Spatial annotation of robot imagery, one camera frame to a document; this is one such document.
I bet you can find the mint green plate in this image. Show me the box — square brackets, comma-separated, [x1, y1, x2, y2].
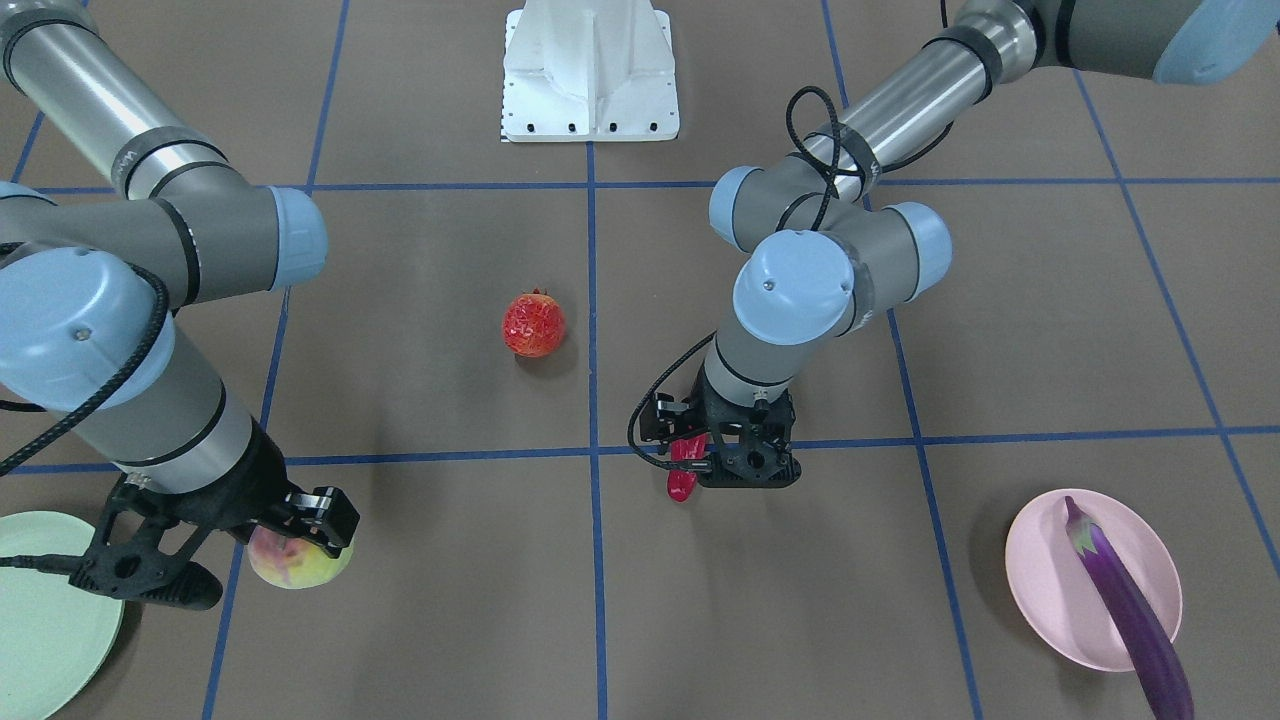
[1, 511, 124, 719]

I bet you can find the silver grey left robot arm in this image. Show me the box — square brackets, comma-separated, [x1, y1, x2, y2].
[627, 1, 1277, 502]

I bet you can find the red chili pepper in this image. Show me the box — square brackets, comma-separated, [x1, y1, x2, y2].
[667, 433, 708, 503]

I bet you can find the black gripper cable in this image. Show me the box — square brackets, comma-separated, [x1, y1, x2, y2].
[0, 240, 175, 577]

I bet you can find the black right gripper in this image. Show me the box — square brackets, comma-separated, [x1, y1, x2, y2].
[68, 425, 361, 611]

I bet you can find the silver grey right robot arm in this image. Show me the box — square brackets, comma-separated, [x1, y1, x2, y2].
[3, 1, 360, 610]

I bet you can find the yellow pink peach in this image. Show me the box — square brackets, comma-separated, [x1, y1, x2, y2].
[246, 527, 355, 591]

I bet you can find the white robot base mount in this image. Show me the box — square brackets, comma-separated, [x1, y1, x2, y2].
[500, 1, 681, 143]

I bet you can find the purple eggplant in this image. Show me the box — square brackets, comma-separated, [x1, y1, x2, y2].
[1065, 496, 1196, 719]

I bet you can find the pink plate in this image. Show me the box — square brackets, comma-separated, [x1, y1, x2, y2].
[1004, 488, 1184, 673]

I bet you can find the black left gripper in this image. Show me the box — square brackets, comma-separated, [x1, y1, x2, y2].
[652, 386, 803, 489]

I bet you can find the red pomegranate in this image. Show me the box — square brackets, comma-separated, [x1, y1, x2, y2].
[502, 288, 567, 357]

